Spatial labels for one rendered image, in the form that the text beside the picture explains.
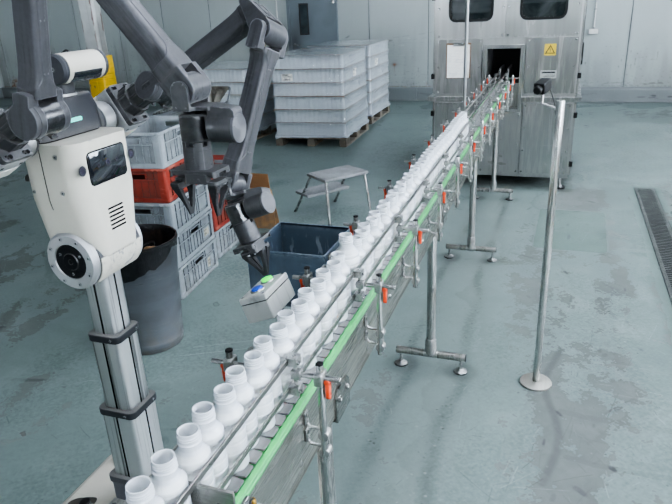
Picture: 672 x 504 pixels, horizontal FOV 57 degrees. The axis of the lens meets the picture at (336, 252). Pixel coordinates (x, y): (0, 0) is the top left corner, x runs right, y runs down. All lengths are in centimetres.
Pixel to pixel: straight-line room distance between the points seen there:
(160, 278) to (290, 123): 530
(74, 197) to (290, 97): 689
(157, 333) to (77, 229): 195
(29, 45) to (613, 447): 256
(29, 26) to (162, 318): 237
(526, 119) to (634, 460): 397
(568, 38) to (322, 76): 333
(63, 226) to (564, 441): 217
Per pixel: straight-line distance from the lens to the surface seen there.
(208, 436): 110
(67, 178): 165
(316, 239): 254
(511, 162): 634
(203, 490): 106
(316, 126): 837
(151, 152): 396
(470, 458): 277
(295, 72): 835
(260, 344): 125
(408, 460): 274
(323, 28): 1238
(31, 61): 144
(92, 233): 170
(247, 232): 158
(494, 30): 618
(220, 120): 121
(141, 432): 204
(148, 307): 350
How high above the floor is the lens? 178
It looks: 22 degrees down
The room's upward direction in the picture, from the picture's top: 3 degrees counter-clockwise
